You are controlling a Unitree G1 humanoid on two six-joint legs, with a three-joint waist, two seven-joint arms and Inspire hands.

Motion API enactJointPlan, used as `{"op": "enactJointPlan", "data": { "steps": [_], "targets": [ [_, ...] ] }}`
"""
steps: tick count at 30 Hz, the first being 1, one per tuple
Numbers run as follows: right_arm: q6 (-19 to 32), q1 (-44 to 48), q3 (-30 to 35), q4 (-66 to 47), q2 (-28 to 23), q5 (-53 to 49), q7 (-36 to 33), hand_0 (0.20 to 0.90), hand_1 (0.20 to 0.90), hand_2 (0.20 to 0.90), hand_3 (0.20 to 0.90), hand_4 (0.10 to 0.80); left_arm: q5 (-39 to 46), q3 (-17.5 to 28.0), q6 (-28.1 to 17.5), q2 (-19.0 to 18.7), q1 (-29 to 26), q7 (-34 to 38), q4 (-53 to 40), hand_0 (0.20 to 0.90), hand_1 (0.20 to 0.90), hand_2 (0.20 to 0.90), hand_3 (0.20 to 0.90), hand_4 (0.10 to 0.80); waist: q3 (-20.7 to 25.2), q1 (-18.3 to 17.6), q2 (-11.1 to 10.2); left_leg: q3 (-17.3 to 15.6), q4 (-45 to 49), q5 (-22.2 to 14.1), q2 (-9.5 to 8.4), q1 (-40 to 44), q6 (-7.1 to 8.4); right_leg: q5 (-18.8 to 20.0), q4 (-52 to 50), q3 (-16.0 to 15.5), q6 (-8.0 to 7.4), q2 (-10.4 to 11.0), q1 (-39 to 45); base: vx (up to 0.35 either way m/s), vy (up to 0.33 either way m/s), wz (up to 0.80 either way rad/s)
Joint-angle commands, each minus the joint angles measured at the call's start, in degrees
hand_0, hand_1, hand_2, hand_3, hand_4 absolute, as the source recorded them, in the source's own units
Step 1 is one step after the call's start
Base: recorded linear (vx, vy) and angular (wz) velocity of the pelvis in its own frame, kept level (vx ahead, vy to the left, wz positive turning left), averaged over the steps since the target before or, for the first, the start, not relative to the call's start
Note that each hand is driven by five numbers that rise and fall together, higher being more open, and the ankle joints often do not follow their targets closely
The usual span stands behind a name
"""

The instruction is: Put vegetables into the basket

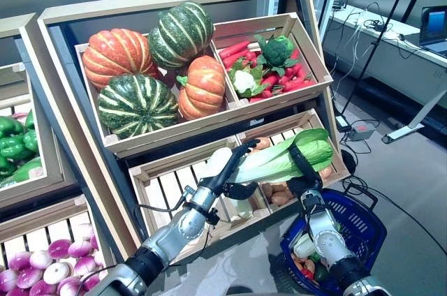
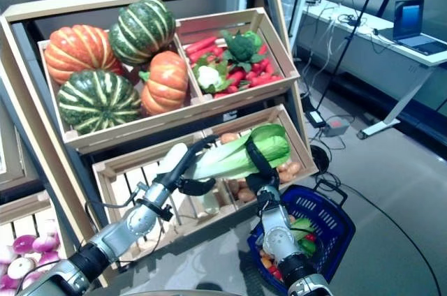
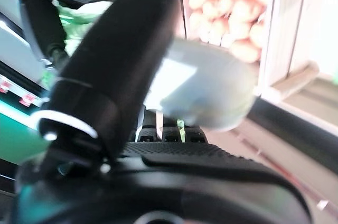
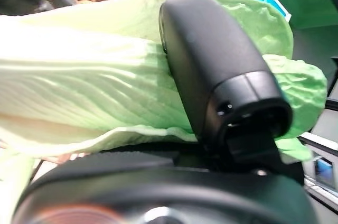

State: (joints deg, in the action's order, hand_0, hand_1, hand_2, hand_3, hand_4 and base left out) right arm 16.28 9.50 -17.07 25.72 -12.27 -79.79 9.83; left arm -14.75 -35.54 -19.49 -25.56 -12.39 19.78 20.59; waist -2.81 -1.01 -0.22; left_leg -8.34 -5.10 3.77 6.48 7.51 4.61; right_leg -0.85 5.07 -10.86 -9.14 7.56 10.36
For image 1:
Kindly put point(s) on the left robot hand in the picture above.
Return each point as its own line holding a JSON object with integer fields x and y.
{"x": 223, "y": 174}

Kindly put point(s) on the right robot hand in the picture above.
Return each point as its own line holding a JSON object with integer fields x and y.
{"x": 307, "y": 184}

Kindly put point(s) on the blue plastic shopping basket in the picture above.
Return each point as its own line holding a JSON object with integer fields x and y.
{"x": 363, "y": 226}

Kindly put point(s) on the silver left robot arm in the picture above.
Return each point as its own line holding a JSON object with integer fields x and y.
{"x": 181, "y": 226}

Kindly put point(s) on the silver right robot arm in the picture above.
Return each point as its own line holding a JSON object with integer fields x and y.
{"x": 328, "y": 240}

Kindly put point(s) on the brown potato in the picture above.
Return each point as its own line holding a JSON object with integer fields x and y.
{"x": 326, "y": 172}
{"x": 276, "y": 188}
{"x": 262, "y": 143}
{"x": 281, "y": 199}

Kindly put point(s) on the black round floor object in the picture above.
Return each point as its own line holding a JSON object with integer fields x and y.
{"x": 349, "y": 161}

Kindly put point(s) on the small white price label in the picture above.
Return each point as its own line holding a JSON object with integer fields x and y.
{"x": 256, "y": 122}

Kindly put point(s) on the light wooden slatted crate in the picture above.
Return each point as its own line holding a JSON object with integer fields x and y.
{"x": 164, "y": 191}

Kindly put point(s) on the wooden crate with pumpkins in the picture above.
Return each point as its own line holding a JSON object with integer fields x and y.
{"x": 174, "y": 135}

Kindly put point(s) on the wooden crate with potatoes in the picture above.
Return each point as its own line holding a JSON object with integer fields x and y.
{"x": 300, "y": 119}

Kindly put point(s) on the black white power adapter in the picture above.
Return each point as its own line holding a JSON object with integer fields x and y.
{"x": 342, "y": 122}

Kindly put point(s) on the grey box red button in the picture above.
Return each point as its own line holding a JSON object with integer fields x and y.
{"x": 363, "y": 133}

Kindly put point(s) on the small orange fruit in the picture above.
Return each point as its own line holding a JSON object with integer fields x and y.
{"x": 298, "y": 262}

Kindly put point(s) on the small orange pumpkin green stem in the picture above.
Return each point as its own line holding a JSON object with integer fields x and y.
{"x": 204, "y": 90}

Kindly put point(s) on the dark green bell pepper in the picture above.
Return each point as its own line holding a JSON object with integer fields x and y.
{"x": 320, "y": 271}

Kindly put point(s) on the red tomato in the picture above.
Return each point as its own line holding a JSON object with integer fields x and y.
{"x": 307, "y": 273}

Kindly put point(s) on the white cauliflower green leaves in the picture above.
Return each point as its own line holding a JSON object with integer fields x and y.
{"x": 243, "y": 81}

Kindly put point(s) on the red carrot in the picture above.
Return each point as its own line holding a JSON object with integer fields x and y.
{"x": 297, "y": 86}
{"x": 233, "y": 50}
{"x": 237, "y": 59}
{"x": 270, "y": 80}

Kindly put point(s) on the green striped pumpkin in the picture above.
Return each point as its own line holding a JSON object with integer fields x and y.
{"x": 181, "y": 34}
{"x": 138, "y": 105}

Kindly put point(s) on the dark green broccoli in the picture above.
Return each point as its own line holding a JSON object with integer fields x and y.
{"x": 277, "y": 50}

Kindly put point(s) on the wooden crate with carrots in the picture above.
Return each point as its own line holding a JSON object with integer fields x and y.
{"x": 307, "y": 48}

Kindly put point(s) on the black tripod stand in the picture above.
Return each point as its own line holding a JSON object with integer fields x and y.
{"x": 375, "y": 44}

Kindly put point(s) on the large orange ribbed pumpkin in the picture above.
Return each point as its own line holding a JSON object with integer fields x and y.
{"x": 115, "y": 55}

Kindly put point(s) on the white desk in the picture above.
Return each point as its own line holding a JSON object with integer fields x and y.
{"x": 349, "y": 19}

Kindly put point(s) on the pile of purple onions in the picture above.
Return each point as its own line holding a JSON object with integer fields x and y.
{"x": 42, "y": 217}

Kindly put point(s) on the wooden crate with peppers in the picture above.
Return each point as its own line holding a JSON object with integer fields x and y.
{"x": 35, "y": 189}

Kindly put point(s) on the bright green bell pepper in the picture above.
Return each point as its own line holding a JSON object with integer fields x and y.
{"x": 30, "y": 119}
{"x": 28, "y": 170}
{"x": 12, "y": 146}
{"x": 10, "y": 126}
{"x": 31, "y": 140}
{"x": 5, "y": 165}

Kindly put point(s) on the open grey laptop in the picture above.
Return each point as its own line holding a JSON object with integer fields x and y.
{"x": 436, "y": 22}

